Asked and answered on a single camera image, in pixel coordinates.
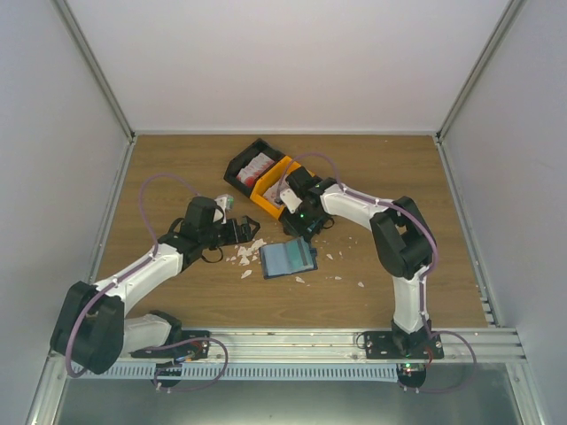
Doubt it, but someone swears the grey slotted cable duct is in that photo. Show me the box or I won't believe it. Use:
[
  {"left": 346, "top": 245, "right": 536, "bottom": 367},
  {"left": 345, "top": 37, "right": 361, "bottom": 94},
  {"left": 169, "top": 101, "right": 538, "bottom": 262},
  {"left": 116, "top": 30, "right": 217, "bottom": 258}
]
[{"left": 83, "top": 362, "right": 398, "bottom": 383}]

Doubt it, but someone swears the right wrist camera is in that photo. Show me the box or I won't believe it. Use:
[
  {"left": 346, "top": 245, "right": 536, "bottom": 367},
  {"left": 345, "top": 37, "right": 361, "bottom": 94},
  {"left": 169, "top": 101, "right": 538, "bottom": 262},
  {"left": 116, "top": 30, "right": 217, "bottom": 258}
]
[{"left": 279, "top": 189, "right": 302, "bottom": 214}]

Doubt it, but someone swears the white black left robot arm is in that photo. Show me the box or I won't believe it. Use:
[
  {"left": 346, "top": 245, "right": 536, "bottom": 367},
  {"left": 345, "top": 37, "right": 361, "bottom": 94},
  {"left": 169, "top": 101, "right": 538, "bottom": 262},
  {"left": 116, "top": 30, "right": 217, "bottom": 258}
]
[{"left": 50, "top": 195, "right": 260, "bottom": 378}]

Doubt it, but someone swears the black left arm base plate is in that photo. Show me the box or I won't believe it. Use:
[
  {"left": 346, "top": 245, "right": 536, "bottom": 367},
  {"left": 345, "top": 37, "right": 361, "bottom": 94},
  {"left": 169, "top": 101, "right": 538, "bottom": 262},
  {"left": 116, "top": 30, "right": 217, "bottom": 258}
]
[{"left": 130, "top": 329, "right": 211, "bottom": 361}]

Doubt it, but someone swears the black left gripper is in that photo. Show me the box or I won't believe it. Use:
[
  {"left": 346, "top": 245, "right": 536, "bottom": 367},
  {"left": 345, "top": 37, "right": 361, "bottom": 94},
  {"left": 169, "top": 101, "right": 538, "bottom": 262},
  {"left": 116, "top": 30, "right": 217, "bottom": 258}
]
[{"left": 200, "top": 215, "right": 260, "bottom": 249}]

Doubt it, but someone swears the yellow middle card bin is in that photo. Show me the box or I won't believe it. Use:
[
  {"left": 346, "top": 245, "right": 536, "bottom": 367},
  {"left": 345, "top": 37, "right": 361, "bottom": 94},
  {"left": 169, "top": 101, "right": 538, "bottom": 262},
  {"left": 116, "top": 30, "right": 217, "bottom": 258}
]
[{"left": 249, "top": 156, "right": 300, "bottom": 220}]

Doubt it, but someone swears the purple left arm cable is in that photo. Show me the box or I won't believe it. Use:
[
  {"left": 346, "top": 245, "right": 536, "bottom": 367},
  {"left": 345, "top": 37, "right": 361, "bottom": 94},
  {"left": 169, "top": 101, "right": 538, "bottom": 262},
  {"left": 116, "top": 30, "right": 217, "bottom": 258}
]
[{"left": 65, "top": 173, "right": 200, "bottom": 378}]

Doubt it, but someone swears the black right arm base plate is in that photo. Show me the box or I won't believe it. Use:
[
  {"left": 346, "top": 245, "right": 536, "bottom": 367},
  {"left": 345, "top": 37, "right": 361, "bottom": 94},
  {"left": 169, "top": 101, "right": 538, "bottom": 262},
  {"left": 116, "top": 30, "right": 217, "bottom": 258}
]
[{"left": 356, "top": 330, "right": 445, "bottom": 360}]

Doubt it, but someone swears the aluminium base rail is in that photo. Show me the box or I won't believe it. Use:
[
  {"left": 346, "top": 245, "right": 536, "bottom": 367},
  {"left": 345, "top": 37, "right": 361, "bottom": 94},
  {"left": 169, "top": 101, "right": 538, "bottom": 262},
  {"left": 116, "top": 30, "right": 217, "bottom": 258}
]
[{"left": 210, "top": 328, "right": 526, "bottom": 363}]

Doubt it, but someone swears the aluminium corner post left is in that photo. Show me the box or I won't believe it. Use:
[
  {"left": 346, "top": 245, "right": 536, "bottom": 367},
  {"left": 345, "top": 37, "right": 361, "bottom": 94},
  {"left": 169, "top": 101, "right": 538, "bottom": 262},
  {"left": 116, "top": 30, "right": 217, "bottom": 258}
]
[{"left": 50, "top": 0, "right": 136, "bottom": 143}]

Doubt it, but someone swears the black right card bin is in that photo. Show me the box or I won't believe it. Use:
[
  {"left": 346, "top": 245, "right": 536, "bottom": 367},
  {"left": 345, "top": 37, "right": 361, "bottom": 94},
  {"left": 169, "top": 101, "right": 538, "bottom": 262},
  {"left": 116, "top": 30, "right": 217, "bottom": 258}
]
[{"left": 279, "top": 211, "right": 324, "bottom": 242}]

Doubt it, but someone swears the aluminium corner post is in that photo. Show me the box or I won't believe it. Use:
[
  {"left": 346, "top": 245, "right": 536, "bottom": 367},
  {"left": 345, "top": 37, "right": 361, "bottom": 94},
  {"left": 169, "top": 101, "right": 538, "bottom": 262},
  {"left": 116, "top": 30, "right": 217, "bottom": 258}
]
[
  {"left": 434, "top": 0, "right": 528, "bottom": 142},
  {"left": 50, "top": 0, "right": 136, "bottom": 143}
]

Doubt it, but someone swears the blue card holder wallet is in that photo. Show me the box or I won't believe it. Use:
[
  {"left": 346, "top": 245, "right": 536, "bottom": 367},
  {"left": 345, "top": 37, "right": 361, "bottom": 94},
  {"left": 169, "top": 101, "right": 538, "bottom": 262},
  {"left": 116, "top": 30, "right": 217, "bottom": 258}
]
[{"left": 260, "top": 237, "right": 318, "bottom": 279}]

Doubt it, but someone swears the aluminium corner post right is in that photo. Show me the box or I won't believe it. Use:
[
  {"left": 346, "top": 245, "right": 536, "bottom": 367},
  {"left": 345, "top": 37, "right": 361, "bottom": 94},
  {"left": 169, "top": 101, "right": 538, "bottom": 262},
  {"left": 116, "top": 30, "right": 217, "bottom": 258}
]
[{"left": 434, "top": 0, "right": 528, "bottom": 142}]

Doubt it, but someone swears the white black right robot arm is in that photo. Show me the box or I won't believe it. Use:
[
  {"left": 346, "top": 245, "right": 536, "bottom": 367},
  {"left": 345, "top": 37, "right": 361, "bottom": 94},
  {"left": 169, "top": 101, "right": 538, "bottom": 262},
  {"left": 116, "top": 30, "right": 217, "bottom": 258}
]
[{"left": 277, "top": 166, "right": 438, "bottom": 359}]

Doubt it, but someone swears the red white card stack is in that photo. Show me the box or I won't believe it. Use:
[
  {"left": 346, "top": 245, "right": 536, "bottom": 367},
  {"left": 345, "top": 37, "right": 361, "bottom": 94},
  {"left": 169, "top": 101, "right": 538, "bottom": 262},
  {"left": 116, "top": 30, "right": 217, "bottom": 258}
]
[{"left": 237, "top": 153, "right": 275, "bottom": 188}]

